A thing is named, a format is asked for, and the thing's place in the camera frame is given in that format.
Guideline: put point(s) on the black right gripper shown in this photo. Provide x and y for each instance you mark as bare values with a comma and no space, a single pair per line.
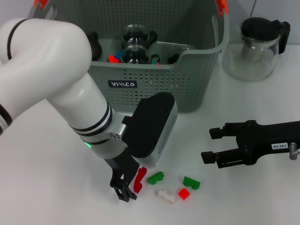
257,140

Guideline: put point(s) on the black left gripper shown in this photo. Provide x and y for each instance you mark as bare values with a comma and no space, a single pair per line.
124,166

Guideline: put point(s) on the dark red curved toy brick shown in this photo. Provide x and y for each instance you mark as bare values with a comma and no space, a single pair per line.
138,181

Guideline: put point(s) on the teal toy plate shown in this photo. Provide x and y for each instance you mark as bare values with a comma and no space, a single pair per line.
154,62

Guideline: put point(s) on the red sloped toy brick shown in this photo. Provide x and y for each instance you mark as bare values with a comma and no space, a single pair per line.
114,59

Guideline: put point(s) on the grey-green perforated storage bin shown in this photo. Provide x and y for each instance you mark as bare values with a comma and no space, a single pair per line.
187,89

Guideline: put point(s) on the green toy brick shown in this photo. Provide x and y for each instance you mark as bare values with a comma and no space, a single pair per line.
191,182
155,178

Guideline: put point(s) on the white toy brick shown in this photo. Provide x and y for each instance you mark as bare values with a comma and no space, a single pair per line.
167,197

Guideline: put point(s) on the red square toy brick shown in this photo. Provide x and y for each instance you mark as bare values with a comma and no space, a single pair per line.
184,194

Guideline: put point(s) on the glass teapot black lid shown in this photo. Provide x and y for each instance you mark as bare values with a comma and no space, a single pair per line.
260,28

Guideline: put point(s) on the dark clay teapot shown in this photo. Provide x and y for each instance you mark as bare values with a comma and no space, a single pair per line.
96,47

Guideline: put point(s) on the left wrist camera housing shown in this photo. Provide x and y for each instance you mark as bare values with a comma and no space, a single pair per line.
147,129

